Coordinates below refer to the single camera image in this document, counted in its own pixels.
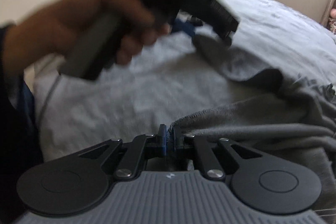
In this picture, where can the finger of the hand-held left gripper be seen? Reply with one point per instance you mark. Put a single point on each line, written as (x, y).
(183, 27)

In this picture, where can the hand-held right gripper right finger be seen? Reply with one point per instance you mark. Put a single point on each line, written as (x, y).
(177, 140)

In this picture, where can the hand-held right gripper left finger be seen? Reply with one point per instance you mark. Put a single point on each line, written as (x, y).
(162, 140)

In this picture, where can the grey top with ruffled collar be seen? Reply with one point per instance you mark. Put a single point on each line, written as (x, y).
(262, 121)

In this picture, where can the person's left forearm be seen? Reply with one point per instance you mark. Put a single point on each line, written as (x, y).
(11, 50)

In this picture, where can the person's left hand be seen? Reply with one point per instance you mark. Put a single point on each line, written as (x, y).
(65, 22)

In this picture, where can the bed with grey sheet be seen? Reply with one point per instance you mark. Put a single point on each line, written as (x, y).
(131, 108)

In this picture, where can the person's dark clothing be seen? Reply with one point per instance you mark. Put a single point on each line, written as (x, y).
(15, 148)

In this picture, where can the pink cushion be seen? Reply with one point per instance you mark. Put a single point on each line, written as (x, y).
(333, 13)

